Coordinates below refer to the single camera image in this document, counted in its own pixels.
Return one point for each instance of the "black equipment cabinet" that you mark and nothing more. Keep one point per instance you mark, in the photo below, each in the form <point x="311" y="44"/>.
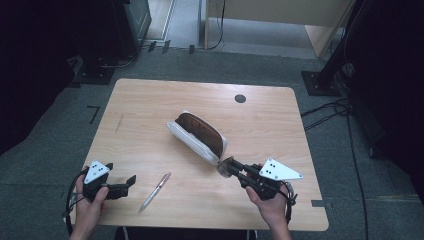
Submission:
<point x="116" y="26"/>

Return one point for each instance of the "pink and silver pen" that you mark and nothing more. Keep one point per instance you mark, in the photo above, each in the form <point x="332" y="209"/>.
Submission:
<point x="154" y="193"/>

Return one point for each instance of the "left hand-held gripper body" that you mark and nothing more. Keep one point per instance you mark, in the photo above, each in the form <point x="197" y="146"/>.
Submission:
<point x="96" y="172"/>

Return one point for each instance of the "light wooden furniture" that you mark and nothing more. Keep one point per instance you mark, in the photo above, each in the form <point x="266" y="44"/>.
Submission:
<point x="283" y="11"/>

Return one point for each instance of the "grey floor tape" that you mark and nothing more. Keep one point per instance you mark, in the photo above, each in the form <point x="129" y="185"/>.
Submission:
<point x="320" y="203"/>

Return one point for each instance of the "dark curtain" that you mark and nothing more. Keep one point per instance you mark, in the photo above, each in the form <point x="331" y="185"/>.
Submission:
<point x="30" y="66"/>
<point x="396" y="83"/>

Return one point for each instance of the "black round table grommet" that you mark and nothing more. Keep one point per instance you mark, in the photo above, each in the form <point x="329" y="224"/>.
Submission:
<point x="240" y="98"/>

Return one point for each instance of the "person's left hand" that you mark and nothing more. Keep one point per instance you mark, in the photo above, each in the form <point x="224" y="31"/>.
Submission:
<point x="87" y="206"/>

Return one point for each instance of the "black stand base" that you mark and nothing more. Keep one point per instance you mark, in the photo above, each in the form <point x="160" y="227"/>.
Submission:
<point x="95" y="76"/>
<point x="319" y="83"/>

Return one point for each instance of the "black angled floor tape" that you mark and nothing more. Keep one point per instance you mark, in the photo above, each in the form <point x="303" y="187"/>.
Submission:
<point x="94" y="111"/>

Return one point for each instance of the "black stand pole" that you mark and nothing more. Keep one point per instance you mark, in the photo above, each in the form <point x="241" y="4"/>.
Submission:
<point x="343" y="40"/>

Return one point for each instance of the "white pencil case brown lining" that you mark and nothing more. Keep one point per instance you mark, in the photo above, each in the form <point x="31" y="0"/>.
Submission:
<point x="196" y="140"/>

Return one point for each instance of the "person's dark clothing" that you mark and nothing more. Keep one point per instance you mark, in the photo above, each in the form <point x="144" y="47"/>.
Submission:
<point x="183" y="234"/>

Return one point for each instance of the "person's right hand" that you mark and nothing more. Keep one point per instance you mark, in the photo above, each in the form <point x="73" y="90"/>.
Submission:
<point x="273" y="210"/>

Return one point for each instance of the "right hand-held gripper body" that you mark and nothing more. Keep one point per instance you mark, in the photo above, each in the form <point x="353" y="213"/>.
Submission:
<point x="278" y="172"/>

